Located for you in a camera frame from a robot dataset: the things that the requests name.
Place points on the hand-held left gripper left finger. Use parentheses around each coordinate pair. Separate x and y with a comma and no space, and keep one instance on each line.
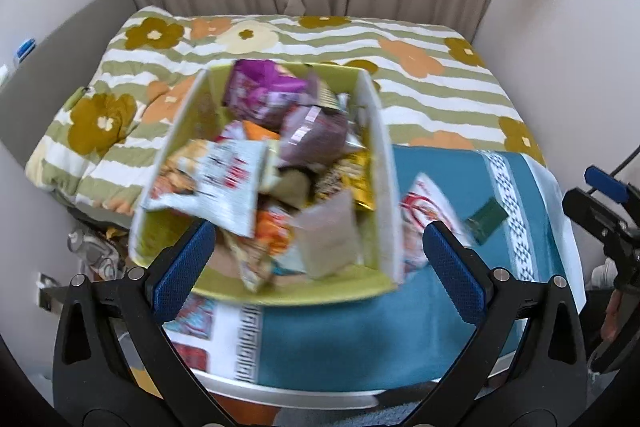
(185,267)

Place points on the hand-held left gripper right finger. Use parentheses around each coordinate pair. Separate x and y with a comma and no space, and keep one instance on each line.
(455,277)

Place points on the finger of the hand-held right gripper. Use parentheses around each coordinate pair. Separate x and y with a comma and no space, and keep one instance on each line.
(582,207)
(605,181)

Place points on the orange striped snack packet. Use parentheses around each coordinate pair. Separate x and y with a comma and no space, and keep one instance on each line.
(272,227)

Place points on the green cardboard box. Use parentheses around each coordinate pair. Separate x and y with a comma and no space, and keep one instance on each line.
(320,293)

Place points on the gold snack packet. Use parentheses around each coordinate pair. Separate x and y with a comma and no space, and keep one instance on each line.
(357,177)

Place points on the person's right hand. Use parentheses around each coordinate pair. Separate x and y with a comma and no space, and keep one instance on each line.
(610,318)

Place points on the red blue patterned packet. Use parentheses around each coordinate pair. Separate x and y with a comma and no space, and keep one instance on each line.
(195,318)

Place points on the dark green small packet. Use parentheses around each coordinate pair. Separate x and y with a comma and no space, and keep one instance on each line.
(487,217)

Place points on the white red-print snack packet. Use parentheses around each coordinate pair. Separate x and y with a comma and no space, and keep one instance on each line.
(425,207)

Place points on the clear plastic bag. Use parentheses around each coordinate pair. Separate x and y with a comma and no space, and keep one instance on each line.
(92,249)

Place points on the teal cloth white patterned bands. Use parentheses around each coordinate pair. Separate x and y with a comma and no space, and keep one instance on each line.
(350,342)

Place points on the pale translucent snack packet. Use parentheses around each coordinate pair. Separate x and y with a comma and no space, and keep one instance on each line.
(330,237)

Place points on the beige snack packet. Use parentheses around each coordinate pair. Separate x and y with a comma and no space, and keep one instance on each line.
(290,187)

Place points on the striped floral blanket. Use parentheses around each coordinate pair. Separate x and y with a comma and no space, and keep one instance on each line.
(425,107)

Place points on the mauve snack packet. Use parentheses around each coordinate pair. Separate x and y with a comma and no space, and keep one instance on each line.
(315,139)

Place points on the purple snack packet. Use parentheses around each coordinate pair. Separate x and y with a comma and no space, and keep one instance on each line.
(255,92)

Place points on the dark striped snack packet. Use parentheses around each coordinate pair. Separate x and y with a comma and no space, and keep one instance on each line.
(327,96)

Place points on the grey headboard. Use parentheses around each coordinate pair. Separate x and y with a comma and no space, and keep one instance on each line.
(60,47)

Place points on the white object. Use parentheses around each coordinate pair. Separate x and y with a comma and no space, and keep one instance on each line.
(4,74)

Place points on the blue white bottle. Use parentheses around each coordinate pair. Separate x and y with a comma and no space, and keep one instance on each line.
(25,49)

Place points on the white wall socket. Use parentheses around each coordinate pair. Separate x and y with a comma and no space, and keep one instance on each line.
(49,292)

